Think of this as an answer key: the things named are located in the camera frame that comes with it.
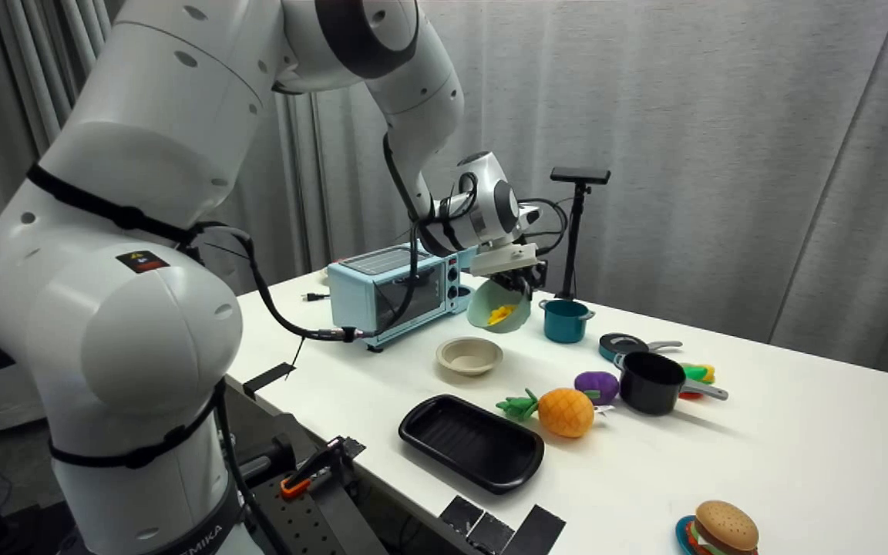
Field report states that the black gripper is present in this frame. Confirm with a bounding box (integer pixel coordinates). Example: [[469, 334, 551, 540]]
[[493, 260, 548, 310]]

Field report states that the yellow toy fries pile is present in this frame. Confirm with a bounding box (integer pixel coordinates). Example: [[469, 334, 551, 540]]
[[484, 301, 520, 331]]

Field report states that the green bowl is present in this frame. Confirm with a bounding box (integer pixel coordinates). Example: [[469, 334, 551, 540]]
[[465, 273, 535, 337]]

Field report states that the cream white plate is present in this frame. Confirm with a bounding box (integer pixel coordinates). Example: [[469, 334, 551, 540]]
[[434, 337, 506, 379]]

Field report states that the small blue plate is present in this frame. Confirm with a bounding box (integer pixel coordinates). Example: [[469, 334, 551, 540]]
[[673, 512, 702, 555]]

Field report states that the teal toy pot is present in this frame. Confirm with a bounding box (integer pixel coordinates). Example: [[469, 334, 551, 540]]
[[539, 296, 599, 345]]

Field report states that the black stand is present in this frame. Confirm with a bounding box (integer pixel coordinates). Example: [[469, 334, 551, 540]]
[[548, 162, 615, 301]]

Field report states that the purple toy eggplant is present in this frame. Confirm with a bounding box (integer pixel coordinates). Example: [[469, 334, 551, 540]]
[[573, 366, 622, 408]]

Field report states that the orange toy pineapple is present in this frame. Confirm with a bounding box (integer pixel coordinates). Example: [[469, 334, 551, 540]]
[[493, 386, 599, 444]]

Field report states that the light blue toy oven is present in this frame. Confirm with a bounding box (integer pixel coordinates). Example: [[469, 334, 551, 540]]
[[325, 240, 481, 356]]

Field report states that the black ridged tray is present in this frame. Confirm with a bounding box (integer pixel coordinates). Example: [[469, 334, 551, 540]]
[[394, 393, 546, 493]]

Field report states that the black mug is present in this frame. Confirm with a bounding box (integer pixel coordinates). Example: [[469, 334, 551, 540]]
[[618, 347, 688, 417]]

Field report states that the green yellow toy vegetable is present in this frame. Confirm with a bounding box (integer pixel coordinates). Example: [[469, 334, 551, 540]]
[[680, 362, 718, 389]]

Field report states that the silver toy utensil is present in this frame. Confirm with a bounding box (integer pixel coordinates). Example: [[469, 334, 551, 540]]
[[674, 379, 731, 404]]

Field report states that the grey curtain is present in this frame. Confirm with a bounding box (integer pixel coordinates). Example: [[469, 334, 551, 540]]
[[0, 0, 888, 383]]

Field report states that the toy burger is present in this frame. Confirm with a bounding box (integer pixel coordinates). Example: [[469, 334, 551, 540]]
[[684, 497, 763, 555]]

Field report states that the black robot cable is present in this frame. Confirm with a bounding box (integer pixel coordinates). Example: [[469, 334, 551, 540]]
[[191, 133, 439, 345]]

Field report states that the black table edge bracket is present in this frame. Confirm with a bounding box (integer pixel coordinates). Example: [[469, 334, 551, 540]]
[[239, 362, 298, 399]]

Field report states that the orange handled clamp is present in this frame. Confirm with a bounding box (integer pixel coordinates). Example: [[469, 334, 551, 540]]
[[275, 435, 367, 504]]

